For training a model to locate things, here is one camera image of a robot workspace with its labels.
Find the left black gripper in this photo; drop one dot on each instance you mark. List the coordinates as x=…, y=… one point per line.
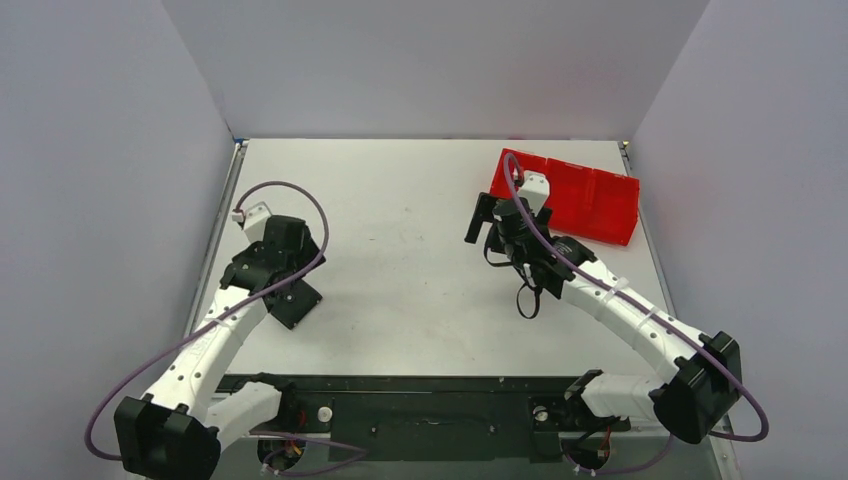
x=308, y=255

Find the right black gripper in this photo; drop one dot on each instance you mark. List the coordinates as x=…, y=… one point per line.
x=479, y=216

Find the black leather card holder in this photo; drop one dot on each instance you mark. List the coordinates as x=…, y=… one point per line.
x=292, y=303

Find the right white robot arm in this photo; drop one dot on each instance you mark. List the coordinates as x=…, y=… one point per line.
x=687, y=392

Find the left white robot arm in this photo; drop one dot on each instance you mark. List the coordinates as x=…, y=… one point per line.
x=173, y=431

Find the red plastic divided tray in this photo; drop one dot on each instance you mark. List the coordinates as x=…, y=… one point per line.
x=588, y=202

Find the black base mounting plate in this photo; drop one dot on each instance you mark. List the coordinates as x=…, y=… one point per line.
x=435, y=418

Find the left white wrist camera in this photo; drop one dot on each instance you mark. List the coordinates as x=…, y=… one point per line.
x=252, y=220

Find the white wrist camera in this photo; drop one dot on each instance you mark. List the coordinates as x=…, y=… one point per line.
x=252, y=220
x=533, y=188

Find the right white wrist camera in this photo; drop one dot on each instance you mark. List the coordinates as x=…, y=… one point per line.
x=533, y=188

